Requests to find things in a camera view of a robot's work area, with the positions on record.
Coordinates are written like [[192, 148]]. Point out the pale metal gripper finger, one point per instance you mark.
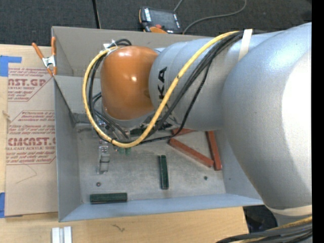
[[103, 159], [102, 142]]

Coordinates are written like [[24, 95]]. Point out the dark green flat block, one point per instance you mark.
[[108, 198], [163, 172]]

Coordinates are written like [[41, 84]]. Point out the grey metal bin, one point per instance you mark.
[[141, 171]]

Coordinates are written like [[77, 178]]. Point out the red-brown flat block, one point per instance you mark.
[[214, 151], [183, 131], [191, 153]]

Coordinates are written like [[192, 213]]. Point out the brown cardboard board, red print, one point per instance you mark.
[[27, 181]]

